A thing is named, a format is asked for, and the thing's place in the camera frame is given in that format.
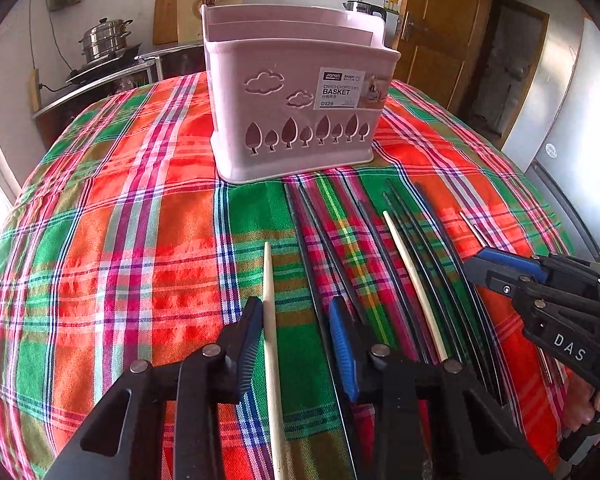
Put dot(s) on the silver metal chopstick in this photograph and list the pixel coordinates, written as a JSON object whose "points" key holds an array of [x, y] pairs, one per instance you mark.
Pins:
{"points": [[474, 230]]}

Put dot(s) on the person's right hand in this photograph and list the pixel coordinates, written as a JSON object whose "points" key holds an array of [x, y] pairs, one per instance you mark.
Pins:
{"points": [[581, 403]]}

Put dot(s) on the stainless steel steamer pot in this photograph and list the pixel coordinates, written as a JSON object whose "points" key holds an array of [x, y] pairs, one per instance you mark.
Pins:
{"points": [[104, 38]]}

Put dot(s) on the white electric kettle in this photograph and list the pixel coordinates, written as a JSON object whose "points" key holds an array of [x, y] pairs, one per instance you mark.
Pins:
{"points": [[365, 8]]}

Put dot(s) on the wooden cutting board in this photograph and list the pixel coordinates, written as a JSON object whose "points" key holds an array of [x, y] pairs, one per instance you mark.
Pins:
{"points": [[165, 29]]}

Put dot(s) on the white refrigerator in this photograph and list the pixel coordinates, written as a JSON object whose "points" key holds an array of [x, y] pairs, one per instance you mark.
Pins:
{"points": [[566, 169]]}

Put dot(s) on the tan paper shopping bag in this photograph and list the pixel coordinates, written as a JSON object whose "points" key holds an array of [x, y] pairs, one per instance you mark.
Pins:
{"points": [[189, 19]]}

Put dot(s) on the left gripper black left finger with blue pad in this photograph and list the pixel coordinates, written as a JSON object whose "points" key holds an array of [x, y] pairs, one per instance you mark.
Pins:
{"points": [[122, 436]]}

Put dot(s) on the steel kitchen shelf table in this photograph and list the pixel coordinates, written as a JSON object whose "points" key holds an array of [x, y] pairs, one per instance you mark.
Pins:
{"points": [[173, 61]]}

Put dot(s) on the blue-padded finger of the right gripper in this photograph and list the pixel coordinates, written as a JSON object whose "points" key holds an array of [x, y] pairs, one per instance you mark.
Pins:
{"points": [[490, 264]]}

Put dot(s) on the pink plastic utensil basket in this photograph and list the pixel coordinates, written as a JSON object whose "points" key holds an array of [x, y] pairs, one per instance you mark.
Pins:
{"points": [[293, 88]]}

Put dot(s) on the small side shelf unit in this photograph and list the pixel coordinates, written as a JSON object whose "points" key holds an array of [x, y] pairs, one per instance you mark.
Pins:
{"points": [[52, 120]]}

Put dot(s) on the black induction cooker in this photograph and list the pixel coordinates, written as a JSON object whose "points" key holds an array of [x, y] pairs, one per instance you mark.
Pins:
{"points": [[91, 71]]}

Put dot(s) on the red green plaid tablecloth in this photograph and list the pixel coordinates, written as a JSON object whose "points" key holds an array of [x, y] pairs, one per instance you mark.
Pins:
{"points": [[125, 245]]}

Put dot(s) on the brown wooden door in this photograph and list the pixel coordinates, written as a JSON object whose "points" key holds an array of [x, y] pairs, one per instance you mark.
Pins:
{"points": [[439, 42]]}

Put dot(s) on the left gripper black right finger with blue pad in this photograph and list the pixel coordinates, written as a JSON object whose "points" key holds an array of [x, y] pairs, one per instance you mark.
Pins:
{"points": [[427, 415]]}

